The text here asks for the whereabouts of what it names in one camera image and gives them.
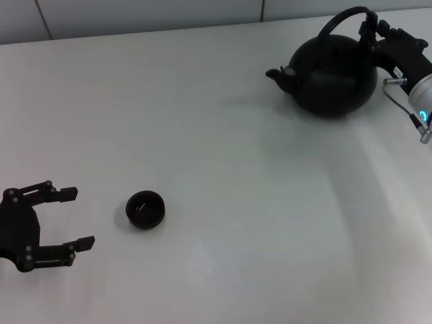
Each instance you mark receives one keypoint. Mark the black round teapot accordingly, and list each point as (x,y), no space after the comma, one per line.
(330,87)

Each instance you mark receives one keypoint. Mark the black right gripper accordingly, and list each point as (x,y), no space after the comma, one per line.
(401,57)

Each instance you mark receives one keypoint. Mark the small black teacup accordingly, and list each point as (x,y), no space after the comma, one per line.
(145,219)

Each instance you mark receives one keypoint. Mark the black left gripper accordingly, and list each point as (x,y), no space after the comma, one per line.
(20,229)

